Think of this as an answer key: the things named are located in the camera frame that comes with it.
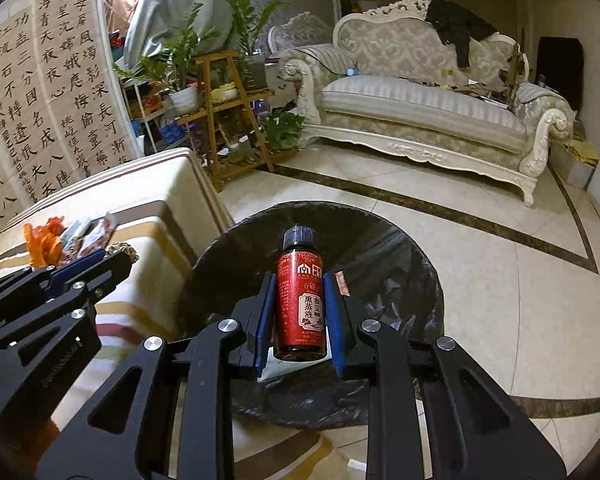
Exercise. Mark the calligraphy wall hanging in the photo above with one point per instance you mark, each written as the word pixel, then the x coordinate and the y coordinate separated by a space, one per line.
pixel 45 110

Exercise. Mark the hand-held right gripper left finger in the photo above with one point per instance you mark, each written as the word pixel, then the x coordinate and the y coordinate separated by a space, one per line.
pixel 262 325

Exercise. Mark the grey-blue curtain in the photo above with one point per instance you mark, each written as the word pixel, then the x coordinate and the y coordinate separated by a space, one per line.
pixel 180 0

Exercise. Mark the wooden plant stand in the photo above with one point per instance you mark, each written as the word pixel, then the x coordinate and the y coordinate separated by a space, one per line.
pixel 217 65

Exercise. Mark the tall plant in dark pot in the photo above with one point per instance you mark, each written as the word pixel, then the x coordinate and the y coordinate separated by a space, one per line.
pixel 252 72

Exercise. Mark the colourful snack wrapper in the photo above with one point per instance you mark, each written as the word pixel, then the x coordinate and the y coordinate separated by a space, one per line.
pixel 87 237

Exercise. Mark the red label glass bottle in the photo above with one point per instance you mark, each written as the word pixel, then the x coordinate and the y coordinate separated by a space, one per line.
pixel 300 300

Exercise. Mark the low leafy green plant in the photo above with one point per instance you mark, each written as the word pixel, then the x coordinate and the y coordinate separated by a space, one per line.
pixel 282 130

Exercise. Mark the blue crate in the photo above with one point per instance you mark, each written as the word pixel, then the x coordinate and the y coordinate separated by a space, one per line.
pixel 172 132

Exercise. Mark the white metal shelf rack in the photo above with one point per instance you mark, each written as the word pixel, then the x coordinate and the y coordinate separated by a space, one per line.
pixel 137 105

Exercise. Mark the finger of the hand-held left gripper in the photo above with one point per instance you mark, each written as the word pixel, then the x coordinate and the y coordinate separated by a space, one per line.
pixel 72 269
pixel 107 272

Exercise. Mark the yellow ornament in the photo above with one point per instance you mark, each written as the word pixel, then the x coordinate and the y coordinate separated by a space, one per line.
pixel 223 93

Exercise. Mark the clutter pile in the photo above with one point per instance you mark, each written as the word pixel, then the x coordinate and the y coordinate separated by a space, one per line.
pixel 485 87

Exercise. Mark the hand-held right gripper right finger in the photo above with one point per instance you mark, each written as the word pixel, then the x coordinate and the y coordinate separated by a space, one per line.
pixel 332 325

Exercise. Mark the black clothing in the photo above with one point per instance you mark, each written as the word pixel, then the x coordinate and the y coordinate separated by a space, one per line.
pixel 455 25

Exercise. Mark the crumpled brown wrapper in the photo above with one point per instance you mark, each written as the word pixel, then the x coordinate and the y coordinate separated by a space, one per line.
pixel 122 249

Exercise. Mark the striped tablecloth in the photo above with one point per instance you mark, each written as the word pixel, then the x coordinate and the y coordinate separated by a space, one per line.
pixel 145 240

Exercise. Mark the ornate cream armchair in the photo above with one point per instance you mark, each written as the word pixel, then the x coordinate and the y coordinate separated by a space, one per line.
pixel 300 30

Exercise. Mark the potted plant in white pot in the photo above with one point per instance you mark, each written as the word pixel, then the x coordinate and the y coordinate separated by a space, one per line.
pixel 185 100

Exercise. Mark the orange plastic bag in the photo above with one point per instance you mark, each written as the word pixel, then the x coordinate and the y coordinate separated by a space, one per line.
pixel 42 245

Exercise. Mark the round bin with black bag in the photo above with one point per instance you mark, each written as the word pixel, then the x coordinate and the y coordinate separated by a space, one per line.
pixel 390 260

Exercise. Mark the ornate cream sofa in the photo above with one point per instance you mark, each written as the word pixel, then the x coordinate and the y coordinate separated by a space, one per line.
pixel 420 105

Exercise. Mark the cardboard box with yellow papers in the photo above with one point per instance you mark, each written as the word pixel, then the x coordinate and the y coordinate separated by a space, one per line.
pixel 577 160

